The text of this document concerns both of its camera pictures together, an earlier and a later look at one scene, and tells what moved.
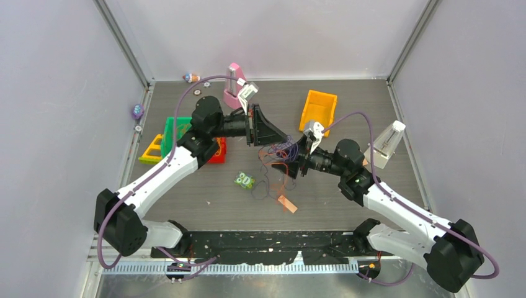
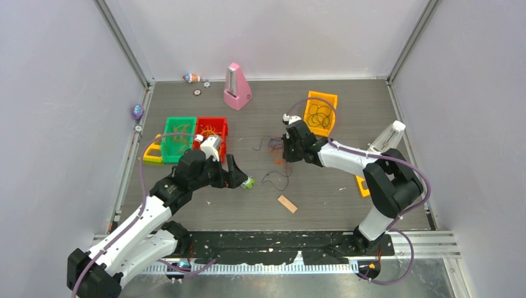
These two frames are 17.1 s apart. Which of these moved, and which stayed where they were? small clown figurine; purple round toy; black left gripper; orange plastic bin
Moved: black left gripper
Stayed: purple round toy; small clown figurine; orange plastic bin
